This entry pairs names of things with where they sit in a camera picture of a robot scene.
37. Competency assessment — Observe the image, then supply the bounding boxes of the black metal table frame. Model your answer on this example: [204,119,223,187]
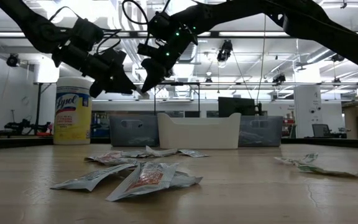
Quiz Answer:
[0,136,358,151]

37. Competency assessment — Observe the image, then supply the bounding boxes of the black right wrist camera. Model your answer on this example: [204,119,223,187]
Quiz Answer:
[147,11,174,42]

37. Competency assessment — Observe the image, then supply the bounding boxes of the white square pillar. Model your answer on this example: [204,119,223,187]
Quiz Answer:
[293,85,323,139]

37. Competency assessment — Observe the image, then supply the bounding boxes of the silver ventilation duct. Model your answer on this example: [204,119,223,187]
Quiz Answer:
[175,42,200,65]

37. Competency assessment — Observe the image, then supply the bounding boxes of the plain white strip packet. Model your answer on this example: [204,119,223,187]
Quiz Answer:
[273,156,303,166]

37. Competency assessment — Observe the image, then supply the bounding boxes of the white plastic bin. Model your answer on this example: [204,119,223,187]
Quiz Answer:
[157,112,242,150]

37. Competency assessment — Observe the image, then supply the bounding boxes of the rig light bar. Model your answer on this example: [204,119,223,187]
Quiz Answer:
[0,30,358,39]

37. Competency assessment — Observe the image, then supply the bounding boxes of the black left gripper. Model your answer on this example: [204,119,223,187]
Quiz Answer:
[51,44,138,99]

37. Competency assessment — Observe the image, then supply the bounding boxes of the white packet red label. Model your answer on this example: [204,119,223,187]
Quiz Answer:
[85,150,143,166]
[106,161,180,203]
[178,149,210,159]

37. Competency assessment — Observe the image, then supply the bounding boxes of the translucent grey plastic bin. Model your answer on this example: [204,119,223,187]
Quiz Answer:
[109,114,160,147]
[238,115,284,147]

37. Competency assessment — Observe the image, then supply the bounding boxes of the black computer monitor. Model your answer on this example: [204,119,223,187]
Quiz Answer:
[218,96,257,118]

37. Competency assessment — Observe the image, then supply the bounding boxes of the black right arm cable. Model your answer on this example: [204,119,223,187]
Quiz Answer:
[122,0,150,26]

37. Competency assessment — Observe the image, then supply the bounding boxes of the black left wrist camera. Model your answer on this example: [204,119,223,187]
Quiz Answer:
[69,17,105,53]

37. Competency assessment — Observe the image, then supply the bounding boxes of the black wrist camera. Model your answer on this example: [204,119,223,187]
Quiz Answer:
[69,17,105,53]
[147,11,174,42]

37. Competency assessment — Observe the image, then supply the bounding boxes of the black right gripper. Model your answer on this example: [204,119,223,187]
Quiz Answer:
[137,30,199,94]

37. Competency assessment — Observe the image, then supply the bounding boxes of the yellow Lysol wipes canister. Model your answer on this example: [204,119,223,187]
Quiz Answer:
[53,77,93,146]

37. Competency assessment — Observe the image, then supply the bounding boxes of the black office chair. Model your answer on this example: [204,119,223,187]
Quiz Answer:
[311,123,333,139]

